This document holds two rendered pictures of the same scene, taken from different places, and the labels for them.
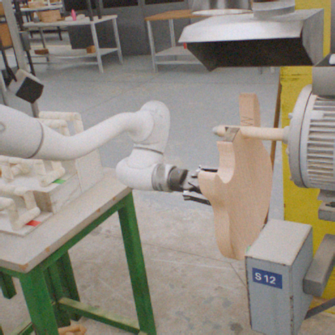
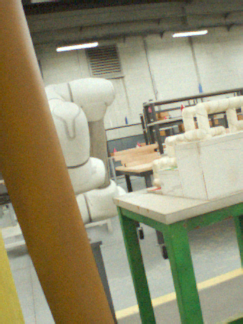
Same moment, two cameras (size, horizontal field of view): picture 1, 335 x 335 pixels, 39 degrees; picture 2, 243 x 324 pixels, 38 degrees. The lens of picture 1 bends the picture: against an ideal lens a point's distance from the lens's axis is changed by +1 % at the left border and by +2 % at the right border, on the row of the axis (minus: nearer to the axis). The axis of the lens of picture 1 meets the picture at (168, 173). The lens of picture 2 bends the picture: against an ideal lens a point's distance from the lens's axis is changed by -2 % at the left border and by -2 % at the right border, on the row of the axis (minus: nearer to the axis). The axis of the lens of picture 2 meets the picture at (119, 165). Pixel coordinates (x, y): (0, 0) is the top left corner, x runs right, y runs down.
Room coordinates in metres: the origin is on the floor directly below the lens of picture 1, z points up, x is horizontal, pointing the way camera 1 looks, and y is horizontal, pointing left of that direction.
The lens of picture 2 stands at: (2.20, -0.64, 1.14)
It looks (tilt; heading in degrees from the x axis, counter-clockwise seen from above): 3 degrees down; 131
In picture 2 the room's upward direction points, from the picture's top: 12 degrees counter-clockwise
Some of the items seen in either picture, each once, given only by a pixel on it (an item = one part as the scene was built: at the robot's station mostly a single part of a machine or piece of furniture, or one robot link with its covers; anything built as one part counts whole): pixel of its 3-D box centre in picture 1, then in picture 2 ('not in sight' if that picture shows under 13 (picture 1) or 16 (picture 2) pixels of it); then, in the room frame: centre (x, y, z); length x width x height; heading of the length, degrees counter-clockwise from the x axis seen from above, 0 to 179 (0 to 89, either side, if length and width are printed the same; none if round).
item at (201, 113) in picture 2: (79, 128); (203, 124); (1.72, 0.32, 1.15); 0.03 x 0.03 x 0.09
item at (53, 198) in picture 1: (37, 189); (202, 174); (1.59, 0.49, 0.98); 0.27 x 0.16 x 0.09; 60
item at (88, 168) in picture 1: (61, 163); (226, 162); (1.73, 0.41, 1.02); 0.27 x 0.15 x 0.17; 60
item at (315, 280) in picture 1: (323, 263); not in sight; (0.87, -0.32, 1.02); 0.19 x 0.04 x 0.04; 146
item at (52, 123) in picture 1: (45, 123); (208, 108); (1.70, 0.43, 1.20); 0.20 x 0.03 x 0.03; 59
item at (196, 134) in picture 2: not in sight; (194, 134); (1.68, 0.33, 1.12); 0.11 x 0.03 x 0.03; 150
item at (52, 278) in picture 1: (46, 259); not in sight; (1.94, 0.64, 0.45); 0.05 x 0.05 x 0.90; 56
